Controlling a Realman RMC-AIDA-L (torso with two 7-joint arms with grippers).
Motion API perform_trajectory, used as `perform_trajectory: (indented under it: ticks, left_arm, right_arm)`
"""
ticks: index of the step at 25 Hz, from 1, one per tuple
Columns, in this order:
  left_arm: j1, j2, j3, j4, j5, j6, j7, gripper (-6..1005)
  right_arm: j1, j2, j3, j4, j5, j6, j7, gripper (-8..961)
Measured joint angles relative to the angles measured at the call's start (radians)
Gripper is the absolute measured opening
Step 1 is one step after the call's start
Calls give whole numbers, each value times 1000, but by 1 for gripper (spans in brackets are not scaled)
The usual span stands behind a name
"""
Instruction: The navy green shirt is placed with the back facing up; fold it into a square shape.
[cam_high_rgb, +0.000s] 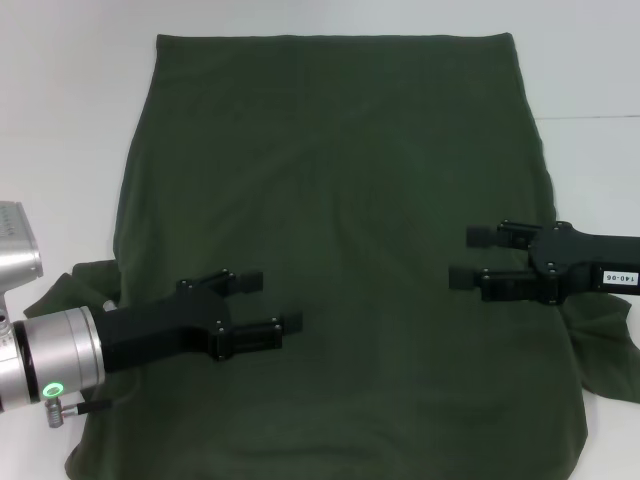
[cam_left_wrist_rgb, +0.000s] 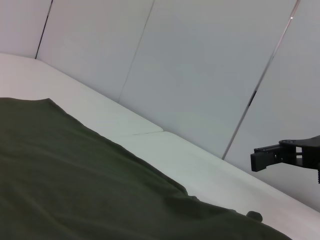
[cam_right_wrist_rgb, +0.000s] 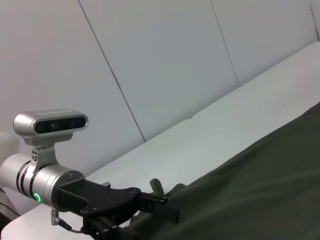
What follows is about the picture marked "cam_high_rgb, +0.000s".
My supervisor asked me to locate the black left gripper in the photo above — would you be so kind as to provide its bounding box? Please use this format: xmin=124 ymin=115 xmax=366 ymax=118
xmin=94 ymin=268 xmax=305 ymax=374

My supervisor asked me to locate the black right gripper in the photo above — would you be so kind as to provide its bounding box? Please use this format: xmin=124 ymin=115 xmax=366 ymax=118
xmin=448 ymin=218 xmax=640 ymax=306

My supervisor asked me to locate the dark green shirt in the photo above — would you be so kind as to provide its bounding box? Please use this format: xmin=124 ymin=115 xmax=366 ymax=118
xmin=22 ymin=32 xmax=640 ymax=480

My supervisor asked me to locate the left arm cable with plug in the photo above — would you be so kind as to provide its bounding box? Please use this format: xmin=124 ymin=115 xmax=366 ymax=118
xmin=45 ymin=384 xmax=139 ymax=429

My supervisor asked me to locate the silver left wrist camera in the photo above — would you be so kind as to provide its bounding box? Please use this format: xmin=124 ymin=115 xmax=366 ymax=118
xmin=0 ymin=201 xmax=44 ymax=321

